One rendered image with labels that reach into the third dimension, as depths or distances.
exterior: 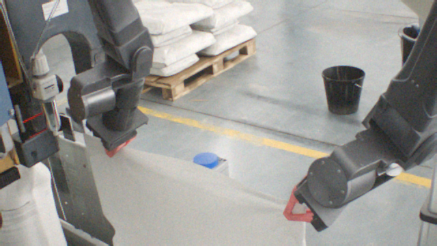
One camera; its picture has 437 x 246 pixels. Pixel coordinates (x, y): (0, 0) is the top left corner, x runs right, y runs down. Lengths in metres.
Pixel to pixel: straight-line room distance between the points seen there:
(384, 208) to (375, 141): 1.91
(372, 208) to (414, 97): 1.98
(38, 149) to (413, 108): 0.69
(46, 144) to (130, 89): 0.25
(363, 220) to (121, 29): 1.84
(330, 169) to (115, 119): 0.43
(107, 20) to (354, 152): 0.40
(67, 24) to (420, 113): 0.68
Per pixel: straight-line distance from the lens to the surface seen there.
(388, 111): 0.57
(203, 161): 1.19
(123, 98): 0.82
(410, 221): 2.42
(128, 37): 0.76
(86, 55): 1.04
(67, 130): 1.03
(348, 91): 3.28
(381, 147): 0.58
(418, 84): 0.51
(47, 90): 0.90
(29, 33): 0.93
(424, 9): 1.02
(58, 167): 1.84
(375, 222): 2.39
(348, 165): 0.53
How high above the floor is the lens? 1.45
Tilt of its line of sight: 26 degrees down
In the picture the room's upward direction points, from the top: 6 degrees counter-clockwise
